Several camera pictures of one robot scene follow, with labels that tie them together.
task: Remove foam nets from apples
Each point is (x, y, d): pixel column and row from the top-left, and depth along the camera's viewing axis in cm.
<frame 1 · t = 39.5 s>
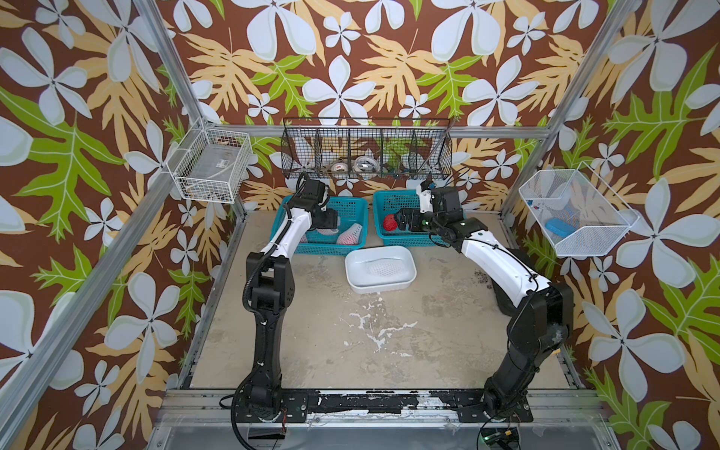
left hand: (328, 216, 101), fingers open
right hand: (404, 213, 87), fingers open
white plastic tub: (361, 282, 100), on the table
white foam net: (384, 266, 106), on the table
red apple: (327, 232, 99), point 13 cm above the table

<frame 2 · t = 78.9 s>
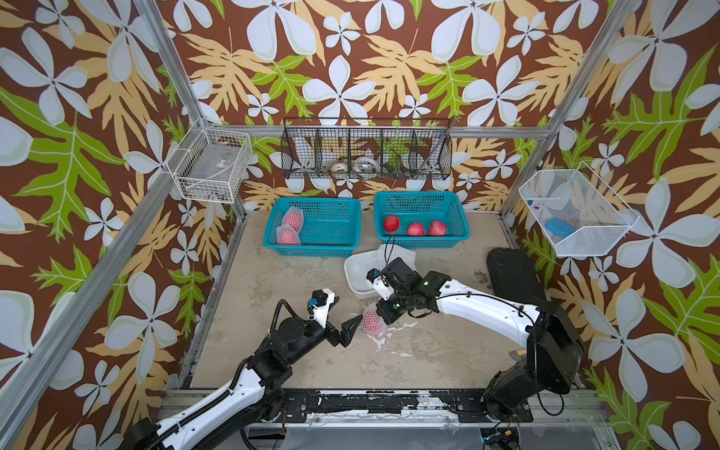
left hand: (350, 304, 75), fingers open
right hand: (375, 311, 82), fingers closed
white foam net 2: (380, 250, 97), point 11 cm above the table
netted apple in basket: (293, 217, 110), point 9 cm above the table
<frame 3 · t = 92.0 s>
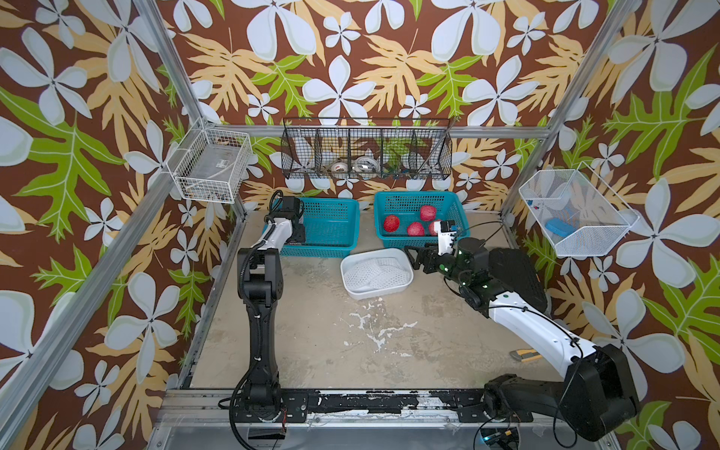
left hand: (291, 231, 108), fingers open
right hand: (414, 245, 80), fingers open
white foam net 3: (377, 274, 92), point 10 cm above the table
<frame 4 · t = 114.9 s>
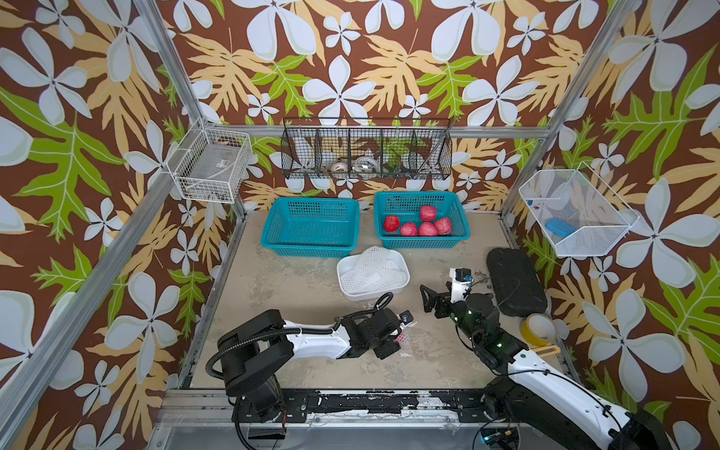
left hand: (392, 328, 86), fingers open
right hand: (431, 284, 81), fingers open
red apple: (409, 229, 109), point 6 cm above the table
